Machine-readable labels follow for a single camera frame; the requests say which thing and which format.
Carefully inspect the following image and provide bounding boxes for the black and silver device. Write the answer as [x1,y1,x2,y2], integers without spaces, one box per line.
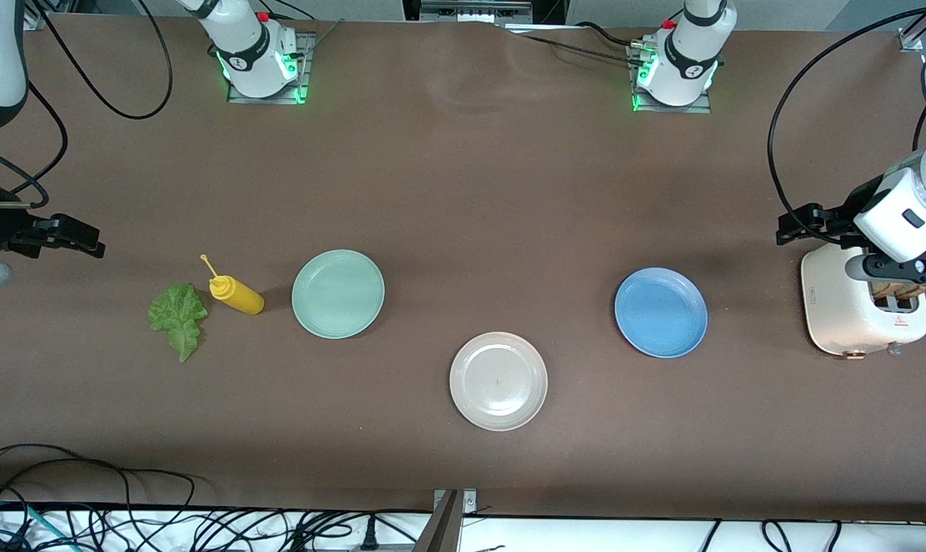
[402,0,570,28]

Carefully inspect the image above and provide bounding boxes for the green lettuce leaf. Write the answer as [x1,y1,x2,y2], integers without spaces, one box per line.
[147,282,209,363]

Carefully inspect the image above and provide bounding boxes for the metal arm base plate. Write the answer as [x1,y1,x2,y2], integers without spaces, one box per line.
[630,42,713,114]
[227,32,310,105]

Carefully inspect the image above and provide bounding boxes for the grey metal bracket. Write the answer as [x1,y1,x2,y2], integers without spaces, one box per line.
[432,488,478,516]

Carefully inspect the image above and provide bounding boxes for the yellow squeeze bottle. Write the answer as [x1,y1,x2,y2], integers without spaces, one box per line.
[199,254,265,316]

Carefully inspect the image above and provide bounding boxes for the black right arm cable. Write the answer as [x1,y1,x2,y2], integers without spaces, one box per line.
[0,0,174,209]

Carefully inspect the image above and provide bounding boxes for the cream toaster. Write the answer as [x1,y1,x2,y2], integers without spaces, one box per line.
[800,244,926,360]

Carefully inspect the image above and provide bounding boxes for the thick black base cable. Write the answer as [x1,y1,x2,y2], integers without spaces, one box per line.
[574,21,648,48]

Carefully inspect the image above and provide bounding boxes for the teal cable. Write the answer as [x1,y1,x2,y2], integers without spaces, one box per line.
[0,498,50,547]

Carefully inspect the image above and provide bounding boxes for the blue plate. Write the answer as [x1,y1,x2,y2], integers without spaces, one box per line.
[614,267,709,359]

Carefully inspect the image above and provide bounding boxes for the long looped black cable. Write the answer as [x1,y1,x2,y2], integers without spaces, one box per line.
[0,443,197,552]

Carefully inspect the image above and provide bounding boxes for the mint green plate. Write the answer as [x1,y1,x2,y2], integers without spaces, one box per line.
[291,249,386,340]

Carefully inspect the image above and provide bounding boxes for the beige plate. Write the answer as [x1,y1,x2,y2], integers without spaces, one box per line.
[449,331,548,432]

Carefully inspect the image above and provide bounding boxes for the dark metal post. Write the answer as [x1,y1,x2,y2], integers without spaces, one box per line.
[413,491,464,552]

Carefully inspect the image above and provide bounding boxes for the thin black base cable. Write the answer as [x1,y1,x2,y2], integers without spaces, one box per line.
[520,34,644,64]

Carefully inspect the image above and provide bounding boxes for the brown table mat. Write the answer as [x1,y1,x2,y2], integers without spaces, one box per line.
[0,14,926,524]

